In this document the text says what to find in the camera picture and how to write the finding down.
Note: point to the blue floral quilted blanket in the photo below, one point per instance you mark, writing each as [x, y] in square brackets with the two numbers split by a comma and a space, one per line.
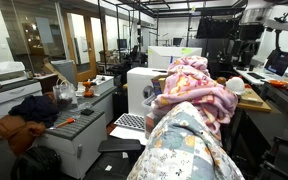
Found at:
[181, 147]

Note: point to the pink fleece blanket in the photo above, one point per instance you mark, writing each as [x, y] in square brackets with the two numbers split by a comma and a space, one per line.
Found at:
[189, 80]

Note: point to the white cabinet with grey top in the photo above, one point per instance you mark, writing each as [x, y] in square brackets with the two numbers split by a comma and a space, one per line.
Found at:
[76, 143]

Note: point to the white box under blankets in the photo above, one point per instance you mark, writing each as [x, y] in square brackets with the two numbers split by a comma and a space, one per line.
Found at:
[137, 79]

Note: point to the white keyboard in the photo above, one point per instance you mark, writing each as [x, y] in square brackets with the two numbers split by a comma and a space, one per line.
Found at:
[131, 121]

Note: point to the large white box behind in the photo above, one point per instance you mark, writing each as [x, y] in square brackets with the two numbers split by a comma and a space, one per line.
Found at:
[161, 57]

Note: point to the black office chair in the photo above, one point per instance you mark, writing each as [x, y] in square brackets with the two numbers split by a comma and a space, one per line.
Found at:
[117, 157]

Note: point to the clear plastic bag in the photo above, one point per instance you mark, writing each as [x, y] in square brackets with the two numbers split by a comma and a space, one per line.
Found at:
[65, 96]

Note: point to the wooden door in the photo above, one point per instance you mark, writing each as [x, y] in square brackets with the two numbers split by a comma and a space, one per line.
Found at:
[79, 36]

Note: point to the white helmet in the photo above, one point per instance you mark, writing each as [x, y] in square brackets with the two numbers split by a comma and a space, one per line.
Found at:
[236, 85]

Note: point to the dark navy garment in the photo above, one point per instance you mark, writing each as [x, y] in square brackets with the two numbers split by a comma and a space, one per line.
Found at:
[38, 109]

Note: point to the black backpack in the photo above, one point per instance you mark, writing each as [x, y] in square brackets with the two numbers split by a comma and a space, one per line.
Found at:
[37, 163]

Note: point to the brown jacket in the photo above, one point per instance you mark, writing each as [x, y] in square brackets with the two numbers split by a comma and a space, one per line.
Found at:
[19, 133]

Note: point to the laptop computer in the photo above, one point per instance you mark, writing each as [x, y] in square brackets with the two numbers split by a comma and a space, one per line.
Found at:
[277, 62]

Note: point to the white printer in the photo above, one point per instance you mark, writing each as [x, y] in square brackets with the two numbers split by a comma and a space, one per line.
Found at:
[11, 72]

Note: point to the orange cordless drill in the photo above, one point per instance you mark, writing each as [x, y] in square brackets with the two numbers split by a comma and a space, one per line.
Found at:
[88, 92]

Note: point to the orange handled tool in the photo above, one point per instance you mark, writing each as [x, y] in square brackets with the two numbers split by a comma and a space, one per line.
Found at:
[68, 121]

